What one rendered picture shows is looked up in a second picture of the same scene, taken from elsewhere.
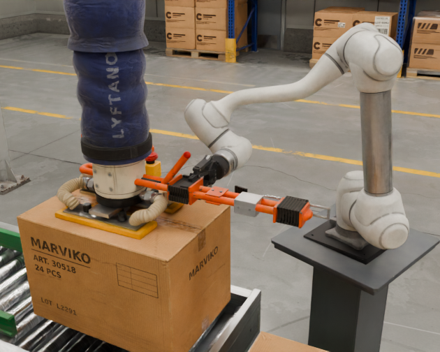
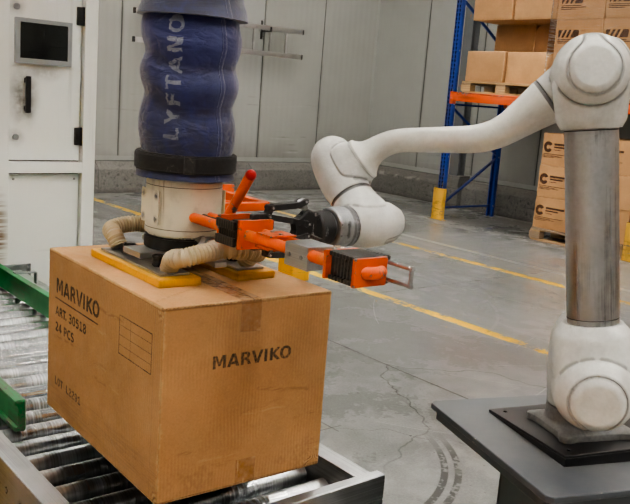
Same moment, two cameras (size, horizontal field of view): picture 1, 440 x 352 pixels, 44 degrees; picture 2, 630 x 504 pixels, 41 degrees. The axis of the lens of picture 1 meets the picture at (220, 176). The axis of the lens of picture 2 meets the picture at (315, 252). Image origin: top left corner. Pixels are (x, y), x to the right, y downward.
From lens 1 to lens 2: 0.83 m
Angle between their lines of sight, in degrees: 26
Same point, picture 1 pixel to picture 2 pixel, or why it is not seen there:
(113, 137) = (163, 138)
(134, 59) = (210, 31)
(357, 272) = (539, 470)
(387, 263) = (608, 476)
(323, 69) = (524, 102)
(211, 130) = (337, 178)
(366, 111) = (568, 164)
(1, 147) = not seen: hidden behind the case
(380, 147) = (587, 232)
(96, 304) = (97, 386)
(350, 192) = not seen: hidden behind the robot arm
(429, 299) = not seen: outside the picture
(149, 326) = (139, 425)
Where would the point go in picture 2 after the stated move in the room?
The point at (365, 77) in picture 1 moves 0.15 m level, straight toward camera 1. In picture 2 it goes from (561, 100) to (524, 96)
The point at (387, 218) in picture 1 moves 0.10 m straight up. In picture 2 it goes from (586, 365) to (593, 313)
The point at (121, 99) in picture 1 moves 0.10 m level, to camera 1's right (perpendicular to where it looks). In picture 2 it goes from (181, 83) to (223, 87)
